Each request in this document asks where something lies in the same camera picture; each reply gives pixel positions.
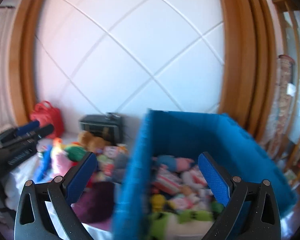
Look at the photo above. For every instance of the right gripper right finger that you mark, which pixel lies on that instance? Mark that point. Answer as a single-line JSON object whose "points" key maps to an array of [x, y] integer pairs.
{"points": [[250, 209]]}

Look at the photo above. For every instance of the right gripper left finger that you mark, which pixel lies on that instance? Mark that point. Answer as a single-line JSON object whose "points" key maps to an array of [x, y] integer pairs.
{"points": [[33, 220]]}

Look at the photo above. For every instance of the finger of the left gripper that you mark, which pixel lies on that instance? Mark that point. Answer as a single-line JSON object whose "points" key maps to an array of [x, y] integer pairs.
{"points": [[15, 132], [37, 134]]}

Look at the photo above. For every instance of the maroon knit hat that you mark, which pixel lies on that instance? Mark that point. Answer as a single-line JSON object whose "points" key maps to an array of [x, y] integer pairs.
{"points": [[97, 204]]}

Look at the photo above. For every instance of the red bear handbag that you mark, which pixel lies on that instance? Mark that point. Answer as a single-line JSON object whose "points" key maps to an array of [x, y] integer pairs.
{"points": [[45, 114]]}

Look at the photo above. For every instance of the pink pig plush toy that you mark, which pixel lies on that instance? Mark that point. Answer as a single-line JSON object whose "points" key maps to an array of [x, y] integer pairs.
{"points": [[60, 163]]}

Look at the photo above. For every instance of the brown plush toy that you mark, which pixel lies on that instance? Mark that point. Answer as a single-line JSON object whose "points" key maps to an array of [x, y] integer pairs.
{"points": [[92, 143]]}

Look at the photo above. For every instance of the green frog plush toy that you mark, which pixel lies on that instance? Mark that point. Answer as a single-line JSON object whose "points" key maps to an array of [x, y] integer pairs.
{"points": [[188, 224]]}

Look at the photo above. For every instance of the rolled patterned mat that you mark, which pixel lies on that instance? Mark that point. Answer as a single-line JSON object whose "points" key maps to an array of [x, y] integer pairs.
{"points": [[280, 109]]}

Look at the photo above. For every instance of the wooden slat room divider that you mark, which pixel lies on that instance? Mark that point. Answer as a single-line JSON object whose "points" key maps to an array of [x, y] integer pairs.
{"points": [[289, 20]]}

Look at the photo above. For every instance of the black picture frame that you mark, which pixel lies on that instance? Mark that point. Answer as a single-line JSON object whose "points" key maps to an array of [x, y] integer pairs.
{"points": [[108, 126]]}

